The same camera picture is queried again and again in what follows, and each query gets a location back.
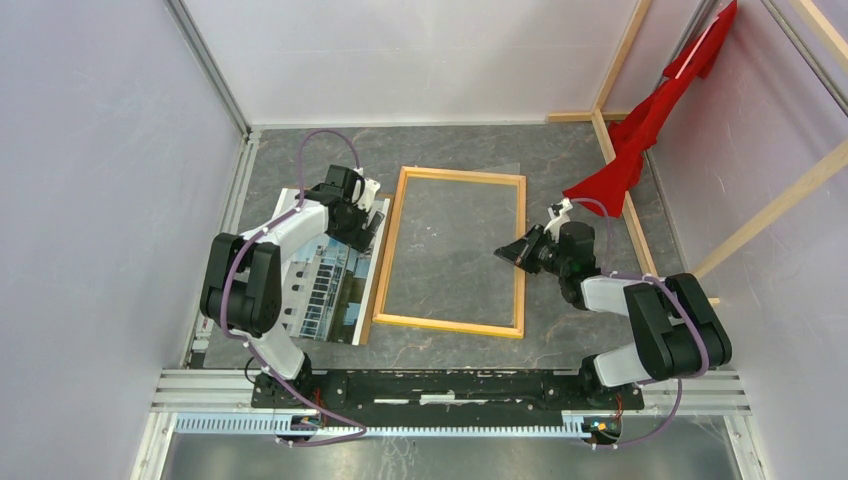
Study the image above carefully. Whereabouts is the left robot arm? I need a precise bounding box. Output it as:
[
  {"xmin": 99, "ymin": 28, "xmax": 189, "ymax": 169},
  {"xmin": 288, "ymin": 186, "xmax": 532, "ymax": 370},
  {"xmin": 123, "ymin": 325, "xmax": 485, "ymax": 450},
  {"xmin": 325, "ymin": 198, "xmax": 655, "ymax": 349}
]
[{"xmin": 199, "ymin": 165, "xmax": 380, "ymax": 408}]

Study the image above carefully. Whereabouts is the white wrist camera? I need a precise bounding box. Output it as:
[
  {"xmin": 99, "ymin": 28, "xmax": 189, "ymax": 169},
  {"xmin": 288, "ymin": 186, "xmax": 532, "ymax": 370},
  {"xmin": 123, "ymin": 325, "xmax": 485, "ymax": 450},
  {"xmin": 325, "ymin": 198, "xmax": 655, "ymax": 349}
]
[
  {"xmin": 357, "ymin": 178, "xmax": 381, "ymax": 212},
  {"xmin": 544, "ymin": 198, "xmax": 573, "ymax": 242}
]

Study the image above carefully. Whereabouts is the aluminium rail frame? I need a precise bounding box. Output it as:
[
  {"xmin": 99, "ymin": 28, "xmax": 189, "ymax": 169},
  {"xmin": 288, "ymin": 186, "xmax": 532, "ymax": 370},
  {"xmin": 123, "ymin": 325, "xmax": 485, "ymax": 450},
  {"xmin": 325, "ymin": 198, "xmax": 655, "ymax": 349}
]
[{"xmin": 129, "ymin": 125, "xmax": 773, "ymax": 480}]

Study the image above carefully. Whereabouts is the brown cardboard backing board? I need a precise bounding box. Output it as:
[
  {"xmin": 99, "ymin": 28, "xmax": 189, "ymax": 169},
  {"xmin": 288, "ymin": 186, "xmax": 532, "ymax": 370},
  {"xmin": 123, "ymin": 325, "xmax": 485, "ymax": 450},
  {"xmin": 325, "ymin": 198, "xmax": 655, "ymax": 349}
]
[{"xmin": 284, "ymin": 187, "xmax": 396, "ymax": 347}]

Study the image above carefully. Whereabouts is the yellow wooden picture frame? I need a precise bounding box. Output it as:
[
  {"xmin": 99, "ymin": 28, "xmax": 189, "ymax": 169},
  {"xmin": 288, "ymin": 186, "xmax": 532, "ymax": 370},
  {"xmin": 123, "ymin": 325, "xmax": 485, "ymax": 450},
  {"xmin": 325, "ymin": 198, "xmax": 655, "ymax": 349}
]
[{"xmin": 372, "ymin": 165, "xmax": 529, "ymax": 340}]

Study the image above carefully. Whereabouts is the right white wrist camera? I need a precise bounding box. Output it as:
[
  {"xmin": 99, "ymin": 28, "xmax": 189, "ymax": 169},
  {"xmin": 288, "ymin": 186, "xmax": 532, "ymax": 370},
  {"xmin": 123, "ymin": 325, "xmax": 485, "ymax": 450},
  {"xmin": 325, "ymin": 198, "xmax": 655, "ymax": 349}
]
[{"xmin": 544, "ymin": 198, "xmax": 573, "ymax": 242}]

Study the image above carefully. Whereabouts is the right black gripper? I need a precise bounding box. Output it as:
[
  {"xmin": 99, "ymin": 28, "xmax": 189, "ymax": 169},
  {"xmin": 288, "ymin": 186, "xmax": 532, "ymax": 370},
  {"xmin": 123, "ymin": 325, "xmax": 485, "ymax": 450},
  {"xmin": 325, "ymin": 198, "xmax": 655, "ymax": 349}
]
[{"xmin": 494, "ymin": 223, "xmax": 569, "ymax": 277}]

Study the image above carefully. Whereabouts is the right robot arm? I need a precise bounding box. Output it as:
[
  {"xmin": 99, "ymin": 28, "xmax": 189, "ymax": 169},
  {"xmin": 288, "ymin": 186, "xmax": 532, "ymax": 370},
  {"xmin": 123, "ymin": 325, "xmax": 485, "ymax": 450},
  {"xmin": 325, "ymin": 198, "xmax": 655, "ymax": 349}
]
[{"xmin": 494, "ymin": 221, "xmax": 732, "ymax": 408}]

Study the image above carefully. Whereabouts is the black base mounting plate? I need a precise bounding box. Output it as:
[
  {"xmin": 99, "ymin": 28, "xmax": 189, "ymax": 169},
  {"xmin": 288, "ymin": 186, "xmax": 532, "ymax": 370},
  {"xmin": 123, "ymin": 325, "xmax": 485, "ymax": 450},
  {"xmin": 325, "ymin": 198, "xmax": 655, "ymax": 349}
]
[{"xmin": 251, "ymin": 369, "xmax": 645, "ymax": 430}]

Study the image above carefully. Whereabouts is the building photo print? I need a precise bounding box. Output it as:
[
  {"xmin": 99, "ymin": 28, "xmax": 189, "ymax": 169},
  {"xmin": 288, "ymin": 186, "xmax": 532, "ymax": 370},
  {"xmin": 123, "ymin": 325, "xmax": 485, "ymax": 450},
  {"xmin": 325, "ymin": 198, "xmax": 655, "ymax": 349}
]
[{"xmin": 261, "ymin": 188, "xmax": 392, "ymax": 346}]

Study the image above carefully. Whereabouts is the red cloth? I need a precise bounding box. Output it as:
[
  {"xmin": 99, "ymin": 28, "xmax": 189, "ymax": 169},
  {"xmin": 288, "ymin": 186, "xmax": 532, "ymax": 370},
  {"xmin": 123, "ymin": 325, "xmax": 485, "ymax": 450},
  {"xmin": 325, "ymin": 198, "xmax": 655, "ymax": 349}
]
[{"xmin": 563, "ymin": 1, "xmax": 738, "ymax": 217}]

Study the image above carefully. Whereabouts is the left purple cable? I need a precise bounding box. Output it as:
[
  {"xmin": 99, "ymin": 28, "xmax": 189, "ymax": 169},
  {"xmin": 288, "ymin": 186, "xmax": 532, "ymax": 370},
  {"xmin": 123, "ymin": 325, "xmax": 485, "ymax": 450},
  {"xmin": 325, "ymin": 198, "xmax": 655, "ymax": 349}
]
[{"xmin": 218, "ymin": 129, "xmax": 369, "ymax": 448}]

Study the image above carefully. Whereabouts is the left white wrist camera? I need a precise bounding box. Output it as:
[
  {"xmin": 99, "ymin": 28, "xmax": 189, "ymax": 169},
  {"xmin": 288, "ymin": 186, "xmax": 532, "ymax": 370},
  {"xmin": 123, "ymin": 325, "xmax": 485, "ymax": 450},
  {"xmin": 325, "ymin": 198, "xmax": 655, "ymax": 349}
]
[{"xmin": 357, "ymin": 178, "xmax": 381, "ymax": 212}]

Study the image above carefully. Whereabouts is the light wooden beam structure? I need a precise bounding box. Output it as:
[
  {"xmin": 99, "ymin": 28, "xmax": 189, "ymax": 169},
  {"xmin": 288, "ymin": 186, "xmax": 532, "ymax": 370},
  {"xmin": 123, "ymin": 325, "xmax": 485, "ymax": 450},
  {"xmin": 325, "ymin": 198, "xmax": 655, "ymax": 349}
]
[{"xmin": 547, "ymin": 0, "xmax": 848, "ymax": 309}]

